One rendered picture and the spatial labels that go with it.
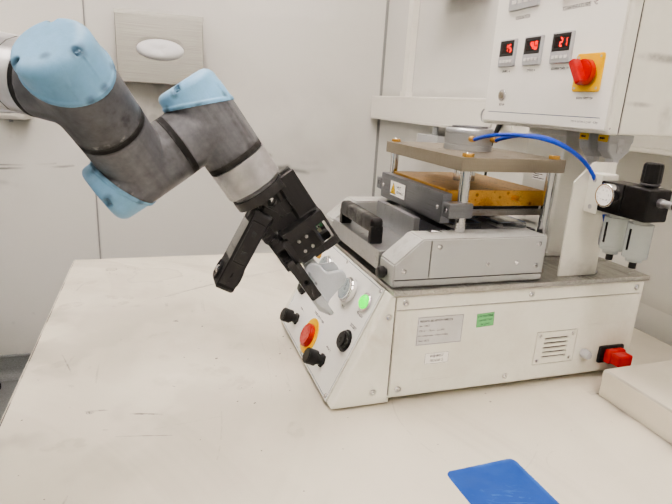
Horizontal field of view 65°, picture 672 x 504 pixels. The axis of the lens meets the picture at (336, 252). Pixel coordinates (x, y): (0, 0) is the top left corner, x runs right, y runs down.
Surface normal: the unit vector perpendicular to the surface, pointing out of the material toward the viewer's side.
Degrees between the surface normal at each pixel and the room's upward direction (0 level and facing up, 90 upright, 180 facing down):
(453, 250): 90
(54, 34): 47
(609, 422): 0
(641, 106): 90
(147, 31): 90
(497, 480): 0
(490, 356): 90
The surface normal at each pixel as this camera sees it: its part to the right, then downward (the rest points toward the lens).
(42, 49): -0.14, -0.48
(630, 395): -0.95, 0.04
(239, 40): 0.32, 0.28
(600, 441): 0.06, -0.96
